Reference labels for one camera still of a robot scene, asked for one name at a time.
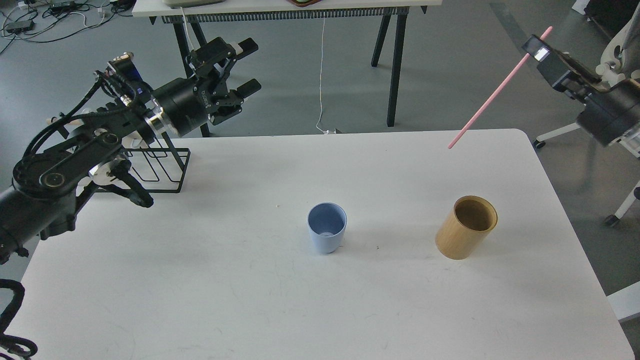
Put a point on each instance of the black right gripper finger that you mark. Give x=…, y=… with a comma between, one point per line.
x=575, y=73
x=552, y=64

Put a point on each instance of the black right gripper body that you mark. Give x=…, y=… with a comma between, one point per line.
x=609, y=115

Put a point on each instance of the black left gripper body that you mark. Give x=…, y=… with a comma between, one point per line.
x=177, y=107

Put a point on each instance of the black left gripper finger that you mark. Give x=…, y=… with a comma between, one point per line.
x=227, y=103
x=212, y=63

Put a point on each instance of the pink chopstick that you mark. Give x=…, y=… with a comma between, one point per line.
x=489, y=100

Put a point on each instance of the blue plastic cup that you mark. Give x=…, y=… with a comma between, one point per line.
x=326, y=223

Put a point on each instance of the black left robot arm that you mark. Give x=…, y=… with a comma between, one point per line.
x=86, y=149

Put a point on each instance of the white background table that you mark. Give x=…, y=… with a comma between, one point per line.
x=362, y=23

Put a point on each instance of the wooden cylindrical holder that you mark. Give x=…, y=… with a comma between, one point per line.
x=469, y=222

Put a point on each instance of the black wire rack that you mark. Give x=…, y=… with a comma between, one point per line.
x=160, y=167

